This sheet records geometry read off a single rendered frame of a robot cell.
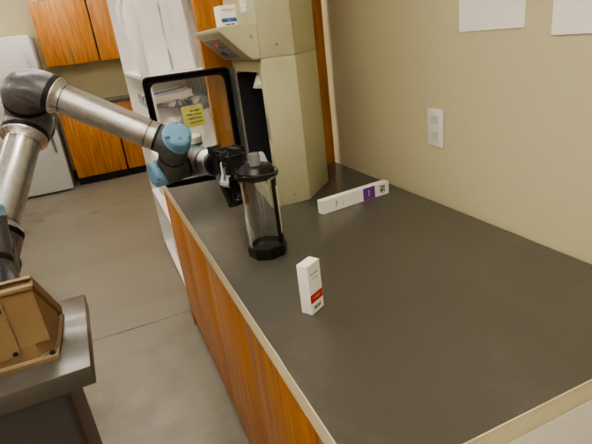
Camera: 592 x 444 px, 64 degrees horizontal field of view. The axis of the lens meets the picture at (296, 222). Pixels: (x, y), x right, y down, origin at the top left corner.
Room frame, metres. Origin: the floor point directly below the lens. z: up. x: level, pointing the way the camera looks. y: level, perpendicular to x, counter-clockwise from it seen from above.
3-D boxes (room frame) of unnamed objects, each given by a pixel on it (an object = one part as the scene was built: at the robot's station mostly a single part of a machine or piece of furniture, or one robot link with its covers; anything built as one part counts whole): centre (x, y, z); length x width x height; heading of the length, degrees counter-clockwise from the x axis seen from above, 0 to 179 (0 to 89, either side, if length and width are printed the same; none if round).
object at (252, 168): (1.14, 0.08, 1.18); 0.09 x 0.09 x 0.07
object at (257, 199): (1.14, 0.08, 1.06); 0.11 x 0.11 x 0.21
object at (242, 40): (1.62, 0.15, 1.46); 0.32 x 0.11 x 0.10; 21
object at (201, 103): (1.74, 0.32, 1.19); 0.30 x 0.01 x 0.40; 103
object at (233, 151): (1.26, 0.17, 1.17); 0.12 x 0.08 x 0.09; 36
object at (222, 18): (1.57, 0.13, 1.54); 0.05 x 0.05 x 0.06; 27
